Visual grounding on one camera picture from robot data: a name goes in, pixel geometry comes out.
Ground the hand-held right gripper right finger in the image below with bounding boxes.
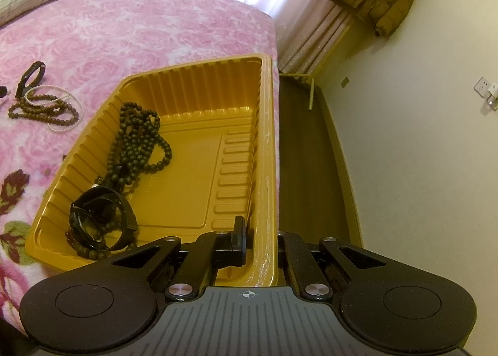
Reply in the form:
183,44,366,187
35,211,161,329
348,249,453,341
274,230,390,301

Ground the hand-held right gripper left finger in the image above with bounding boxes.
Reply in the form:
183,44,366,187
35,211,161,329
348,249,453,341
105,215,250,302

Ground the yellow plastic tray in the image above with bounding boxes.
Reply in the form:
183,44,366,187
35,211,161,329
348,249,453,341
24,53,279,287

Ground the long dark bead necklace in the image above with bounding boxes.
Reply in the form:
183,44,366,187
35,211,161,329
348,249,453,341
105,102,172,195

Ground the white pearl necklace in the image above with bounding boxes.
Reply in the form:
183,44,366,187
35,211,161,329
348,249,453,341
23,85,85,133

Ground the short brown bead necklace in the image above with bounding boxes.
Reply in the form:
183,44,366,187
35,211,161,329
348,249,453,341
8,93,80,128

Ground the black fitness band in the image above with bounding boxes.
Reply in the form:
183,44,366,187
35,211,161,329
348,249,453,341
15,62,46,99

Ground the pink patterned drape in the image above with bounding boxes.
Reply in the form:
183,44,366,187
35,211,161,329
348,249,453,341
277,0,405,76

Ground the pink floral blanket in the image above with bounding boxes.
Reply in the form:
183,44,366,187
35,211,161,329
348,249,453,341
0,0,281,325

